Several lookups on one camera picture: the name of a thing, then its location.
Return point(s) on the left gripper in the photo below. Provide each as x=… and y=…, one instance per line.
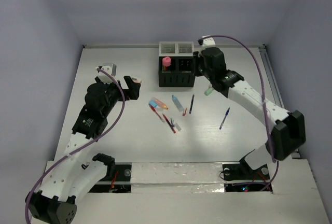
x=132, y=93

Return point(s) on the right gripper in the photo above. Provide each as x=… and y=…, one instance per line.
x=197, y=58

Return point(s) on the blue highlighter cap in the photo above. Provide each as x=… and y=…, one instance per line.
x=153, y=104

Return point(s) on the green highlighter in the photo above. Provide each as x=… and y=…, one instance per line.
x=208, y=91

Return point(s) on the orange highlighter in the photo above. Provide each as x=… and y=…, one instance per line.
x=160, y=103

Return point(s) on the blue highlighter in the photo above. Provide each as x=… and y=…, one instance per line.
x=177, y=103

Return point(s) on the purple ink pen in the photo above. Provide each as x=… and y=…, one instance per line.
x=191, y=103

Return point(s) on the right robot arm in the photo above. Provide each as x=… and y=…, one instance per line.
x=285, y=129

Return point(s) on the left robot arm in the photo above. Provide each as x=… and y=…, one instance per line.
x=54, y=197

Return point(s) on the black slotted organizer box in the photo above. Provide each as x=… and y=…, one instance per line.
x=179, y=74

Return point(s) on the pink capped marker bundle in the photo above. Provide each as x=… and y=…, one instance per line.
x=166, y=63

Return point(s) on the dark red gel pen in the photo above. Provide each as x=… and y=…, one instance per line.
x=169, y=123

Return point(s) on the white slotted organizer box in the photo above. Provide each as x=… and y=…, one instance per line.
x=176, y=48

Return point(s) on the blue ballpoint pen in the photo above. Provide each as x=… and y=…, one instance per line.
x=224, y=119

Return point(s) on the clear cap near pens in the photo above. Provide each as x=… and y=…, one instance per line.
x=177, y=127

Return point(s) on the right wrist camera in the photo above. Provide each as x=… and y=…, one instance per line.
x=206, y=41

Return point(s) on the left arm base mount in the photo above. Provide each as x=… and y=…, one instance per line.
x=119, y=183

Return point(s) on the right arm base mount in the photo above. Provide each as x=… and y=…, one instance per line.
x=235, y=180

